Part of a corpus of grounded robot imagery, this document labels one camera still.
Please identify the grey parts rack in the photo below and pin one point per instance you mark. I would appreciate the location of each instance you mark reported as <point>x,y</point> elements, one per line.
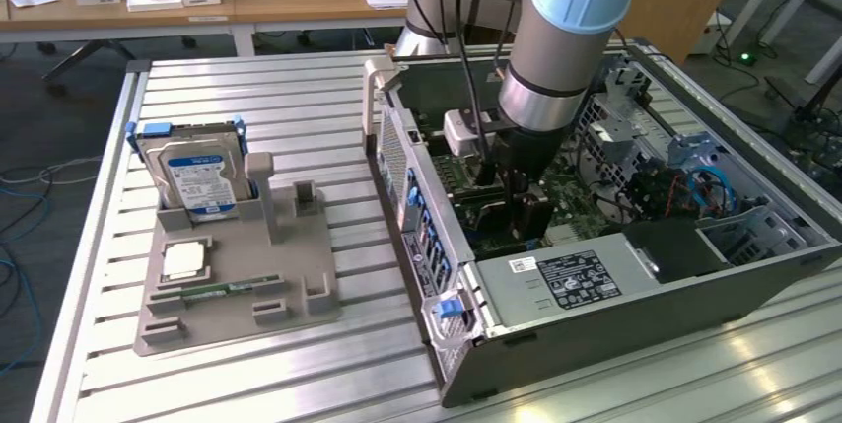
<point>237,324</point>

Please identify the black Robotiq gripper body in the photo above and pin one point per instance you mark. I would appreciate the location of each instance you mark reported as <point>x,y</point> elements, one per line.
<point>527,157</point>

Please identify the device with green light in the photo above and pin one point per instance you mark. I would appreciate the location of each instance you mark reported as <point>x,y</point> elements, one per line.
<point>747,56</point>

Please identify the metal disk bay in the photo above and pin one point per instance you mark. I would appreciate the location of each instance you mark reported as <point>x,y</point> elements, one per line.
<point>757,240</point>

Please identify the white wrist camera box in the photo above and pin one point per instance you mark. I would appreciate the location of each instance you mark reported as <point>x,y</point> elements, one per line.
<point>464,132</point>

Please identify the blue case latch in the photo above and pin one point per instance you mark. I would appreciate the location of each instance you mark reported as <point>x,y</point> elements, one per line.
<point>448,307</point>

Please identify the black chair base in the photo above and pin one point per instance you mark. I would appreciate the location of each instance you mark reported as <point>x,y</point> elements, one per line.
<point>73,60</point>

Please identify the white card with red print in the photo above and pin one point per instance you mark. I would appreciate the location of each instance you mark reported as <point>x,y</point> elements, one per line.
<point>33,0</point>

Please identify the green motherboard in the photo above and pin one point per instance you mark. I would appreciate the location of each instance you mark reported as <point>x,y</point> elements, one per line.
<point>580,196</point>

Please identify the dark grey PC case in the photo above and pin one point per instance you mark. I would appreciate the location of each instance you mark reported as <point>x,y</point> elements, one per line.
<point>592,334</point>

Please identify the grey power supply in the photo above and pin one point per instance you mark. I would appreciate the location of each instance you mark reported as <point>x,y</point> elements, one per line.
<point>567,285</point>

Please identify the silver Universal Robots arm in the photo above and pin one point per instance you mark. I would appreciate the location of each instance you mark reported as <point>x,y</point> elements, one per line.
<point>560,48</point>

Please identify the silver CPU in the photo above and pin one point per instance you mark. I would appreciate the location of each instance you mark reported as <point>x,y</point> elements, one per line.
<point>185,261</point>

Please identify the green RAM stick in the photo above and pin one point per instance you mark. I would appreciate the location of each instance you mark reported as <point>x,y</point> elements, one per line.
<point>217,290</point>

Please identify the hard disk with blue caddy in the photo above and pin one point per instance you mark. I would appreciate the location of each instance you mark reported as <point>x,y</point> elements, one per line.
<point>198,176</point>

